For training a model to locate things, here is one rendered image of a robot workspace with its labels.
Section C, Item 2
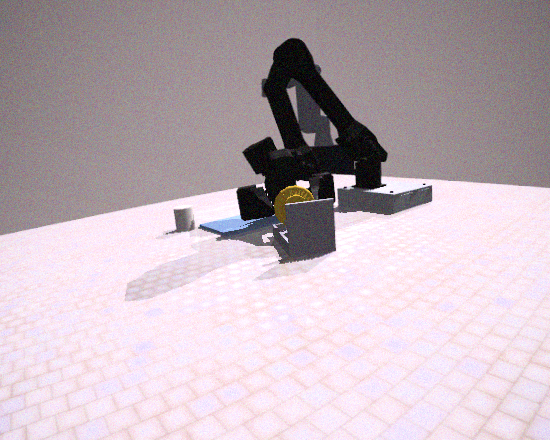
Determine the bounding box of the light blue square mat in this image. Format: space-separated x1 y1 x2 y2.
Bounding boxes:
199 215 281 237

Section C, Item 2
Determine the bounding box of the white cylinder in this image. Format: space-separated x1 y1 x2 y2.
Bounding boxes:
173 205 196 232

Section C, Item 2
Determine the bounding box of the yellow plate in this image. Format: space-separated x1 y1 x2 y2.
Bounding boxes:
274 186 314 226

